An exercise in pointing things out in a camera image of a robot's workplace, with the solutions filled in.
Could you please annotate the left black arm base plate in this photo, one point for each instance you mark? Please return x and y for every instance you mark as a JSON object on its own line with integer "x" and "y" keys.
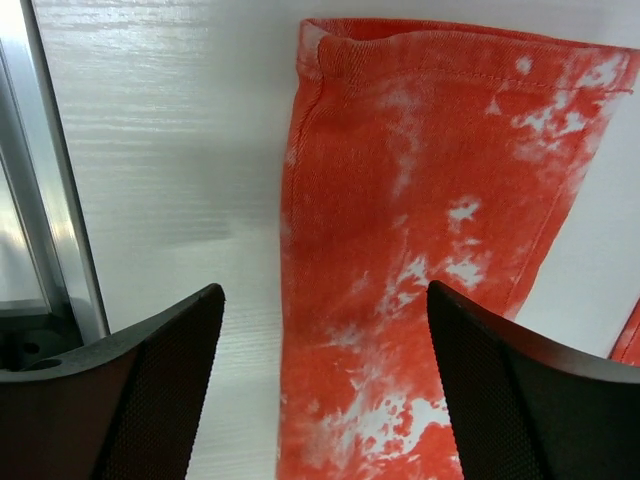
{"x": 37, "y": 343}

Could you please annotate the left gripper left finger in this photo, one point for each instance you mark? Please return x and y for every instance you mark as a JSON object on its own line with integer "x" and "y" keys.
{"x": 127, "y": 406}

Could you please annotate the aluminium front rail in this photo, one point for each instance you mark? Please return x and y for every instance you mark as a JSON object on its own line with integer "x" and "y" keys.
{"x": 46, "y": 261}

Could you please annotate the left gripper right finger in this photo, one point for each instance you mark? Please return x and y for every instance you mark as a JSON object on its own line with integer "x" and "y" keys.
{"x": 523, "y": 406}

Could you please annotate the orange white tie-dye trousers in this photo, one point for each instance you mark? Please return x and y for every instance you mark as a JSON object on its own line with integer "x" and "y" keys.
{"x": 418, "y": 151}

